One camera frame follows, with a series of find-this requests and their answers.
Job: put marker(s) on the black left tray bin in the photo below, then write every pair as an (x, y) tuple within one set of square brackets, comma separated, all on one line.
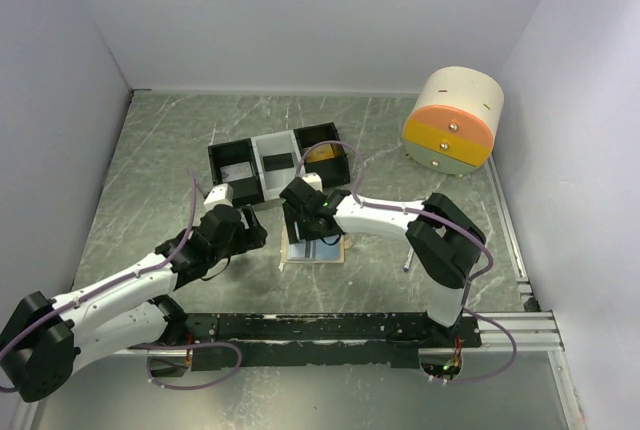
[(234, 163)]

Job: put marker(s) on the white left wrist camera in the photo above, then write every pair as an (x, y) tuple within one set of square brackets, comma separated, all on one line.
[(221, 194)]

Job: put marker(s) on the black card in bin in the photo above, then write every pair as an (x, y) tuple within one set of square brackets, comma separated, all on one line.
[(278, 162)]

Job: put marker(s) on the white card in bin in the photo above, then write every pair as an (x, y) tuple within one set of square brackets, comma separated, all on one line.
[(237, 171)]

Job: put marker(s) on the black tray bin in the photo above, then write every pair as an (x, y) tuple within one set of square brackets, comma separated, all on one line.
[(334, 172), (234, 163)]

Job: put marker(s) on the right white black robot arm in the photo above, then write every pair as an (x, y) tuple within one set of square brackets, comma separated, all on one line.
[(445, 241)]

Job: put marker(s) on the white middle tray bin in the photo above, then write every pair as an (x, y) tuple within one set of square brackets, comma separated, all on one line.
[(272, 183)]

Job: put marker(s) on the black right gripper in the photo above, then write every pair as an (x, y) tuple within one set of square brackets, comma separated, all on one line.
[(290, 218)]

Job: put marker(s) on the beige leather card holder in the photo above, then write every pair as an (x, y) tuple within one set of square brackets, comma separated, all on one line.
[(316, 252)]

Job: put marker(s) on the white blue pen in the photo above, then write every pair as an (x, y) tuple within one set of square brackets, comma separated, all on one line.
[(408, 261)]

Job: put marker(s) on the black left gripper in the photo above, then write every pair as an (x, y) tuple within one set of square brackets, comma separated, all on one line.
[(255, 234)]

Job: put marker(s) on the gold card in bin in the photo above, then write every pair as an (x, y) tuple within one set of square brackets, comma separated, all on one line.
[(323, 153)]

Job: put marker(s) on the cream round drawer cabinet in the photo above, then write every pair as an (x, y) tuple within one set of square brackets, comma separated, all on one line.
[(453, 125)]

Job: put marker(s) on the black right tray bin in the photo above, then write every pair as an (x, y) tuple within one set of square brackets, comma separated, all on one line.
[(334, 172)]

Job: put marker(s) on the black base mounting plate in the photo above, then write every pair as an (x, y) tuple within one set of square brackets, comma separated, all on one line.
[(397, 339)]

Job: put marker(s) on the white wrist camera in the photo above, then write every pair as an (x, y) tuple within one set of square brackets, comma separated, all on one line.
[(221, 194), (314, 180)]

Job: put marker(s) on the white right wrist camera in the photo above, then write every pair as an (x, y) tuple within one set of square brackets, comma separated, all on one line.
[(314, 180)]

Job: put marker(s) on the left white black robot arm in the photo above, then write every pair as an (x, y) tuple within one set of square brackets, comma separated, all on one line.
[(47, 340)]

